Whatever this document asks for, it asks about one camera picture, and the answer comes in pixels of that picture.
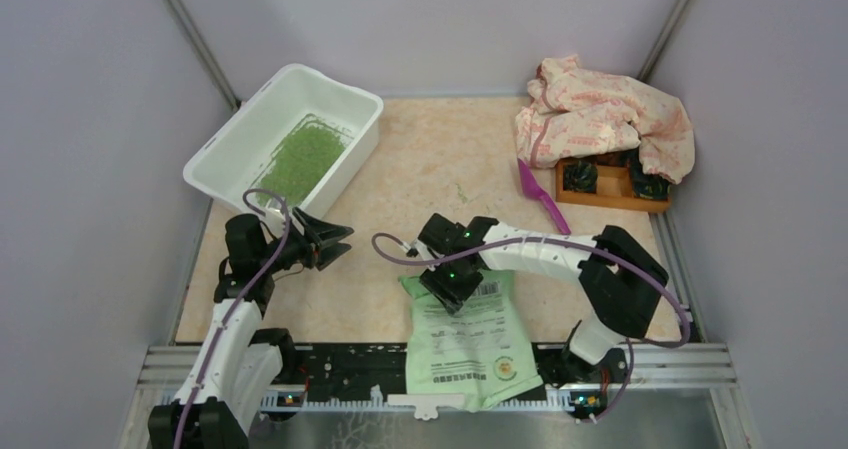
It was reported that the dark patterned item right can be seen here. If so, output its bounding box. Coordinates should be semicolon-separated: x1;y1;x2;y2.
627;153;670;201

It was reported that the black bag clip strip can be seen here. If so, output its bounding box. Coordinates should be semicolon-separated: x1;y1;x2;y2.
386;393;465;421

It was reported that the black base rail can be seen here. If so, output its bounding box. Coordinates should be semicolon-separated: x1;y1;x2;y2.
254;336;631;421

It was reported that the green cat litter bag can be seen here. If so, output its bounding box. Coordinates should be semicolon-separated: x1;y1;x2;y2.
399;271;543;412

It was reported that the pink patterned cloth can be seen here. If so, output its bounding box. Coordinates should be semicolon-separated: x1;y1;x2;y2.
514;55;696;184

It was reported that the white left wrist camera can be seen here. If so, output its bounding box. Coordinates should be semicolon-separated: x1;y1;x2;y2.
262;204;286;225

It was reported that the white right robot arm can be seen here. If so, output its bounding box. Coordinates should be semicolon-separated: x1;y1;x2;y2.
408;213;669;381

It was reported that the wooden tray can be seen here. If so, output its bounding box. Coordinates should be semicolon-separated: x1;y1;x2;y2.
555;152;672;214

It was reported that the green litter in box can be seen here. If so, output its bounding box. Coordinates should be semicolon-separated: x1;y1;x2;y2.
252;113;352;207

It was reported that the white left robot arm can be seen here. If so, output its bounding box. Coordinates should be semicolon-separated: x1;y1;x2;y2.
147;208;354;448

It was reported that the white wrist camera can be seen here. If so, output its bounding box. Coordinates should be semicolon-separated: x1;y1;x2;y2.
405;239;436;270
262;204;286;225

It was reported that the white plastic litter box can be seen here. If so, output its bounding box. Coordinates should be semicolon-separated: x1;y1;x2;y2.
183;64;384;217

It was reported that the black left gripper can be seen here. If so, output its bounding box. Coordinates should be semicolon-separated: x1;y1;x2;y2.
258;206;353;273

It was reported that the purple plastic scoop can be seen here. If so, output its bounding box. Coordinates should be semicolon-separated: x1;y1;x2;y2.
516;158;571;235

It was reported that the dark patterned item left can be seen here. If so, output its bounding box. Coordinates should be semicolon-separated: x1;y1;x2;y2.
562;160;598;193

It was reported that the spilled green litter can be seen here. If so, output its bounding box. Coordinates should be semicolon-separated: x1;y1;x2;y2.
454;183;469;205

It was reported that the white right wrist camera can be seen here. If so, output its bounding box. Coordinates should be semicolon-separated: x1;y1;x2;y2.
405;239;436;270

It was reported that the dark patterned item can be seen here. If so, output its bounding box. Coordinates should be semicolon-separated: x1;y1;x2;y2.
562;160;598;193
627;153;670;201

